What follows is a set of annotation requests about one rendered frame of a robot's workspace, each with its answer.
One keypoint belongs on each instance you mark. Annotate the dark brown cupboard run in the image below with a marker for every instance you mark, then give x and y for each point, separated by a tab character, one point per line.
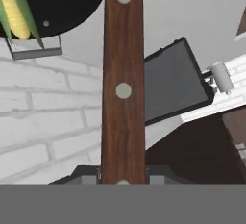
198	151

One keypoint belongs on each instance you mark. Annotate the yellow corn with green husk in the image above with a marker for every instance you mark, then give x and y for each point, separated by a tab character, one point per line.
14	8

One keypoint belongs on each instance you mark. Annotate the black-rimmed grey sink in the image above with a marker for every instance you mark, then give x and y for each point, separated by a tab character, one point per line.
174	80

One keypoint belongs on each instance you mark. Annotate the silver tap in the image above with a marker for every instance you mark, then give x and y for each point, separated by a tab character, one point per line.
220	76

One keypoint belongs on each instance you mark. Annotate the black pot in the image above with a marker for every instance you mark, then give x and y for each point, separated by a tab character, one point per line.
61	3

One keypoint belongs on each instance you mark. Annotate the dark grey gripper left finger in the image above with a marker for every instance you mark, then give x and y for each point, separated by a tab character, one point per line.
84	175

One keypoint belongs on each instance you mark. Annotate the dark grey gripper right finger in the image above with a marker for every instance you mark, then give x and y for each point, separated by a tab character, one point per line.
160	174

